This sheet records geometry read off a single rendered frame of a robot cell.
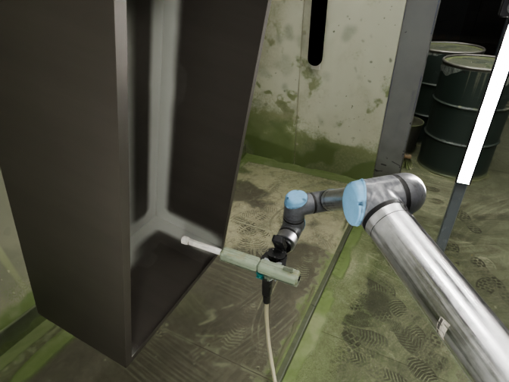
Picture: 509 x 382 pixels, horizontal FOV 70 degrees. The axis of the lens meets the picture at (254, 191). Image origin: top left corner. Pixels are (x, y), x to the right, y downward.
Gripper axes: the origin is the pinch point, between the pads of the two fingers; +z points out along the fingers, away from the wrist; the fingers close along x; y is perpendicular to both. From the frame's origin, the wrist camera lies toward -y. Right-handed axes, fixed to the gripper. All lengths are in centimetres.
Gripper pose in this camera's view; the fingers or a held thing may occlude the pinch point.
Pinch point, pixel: (266, 275)
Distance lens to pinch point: 137.3
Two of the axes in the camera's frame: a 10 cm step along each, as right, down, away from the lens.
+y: -0.1, 8.1, 5.8
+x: -9.2, -2.3, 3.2
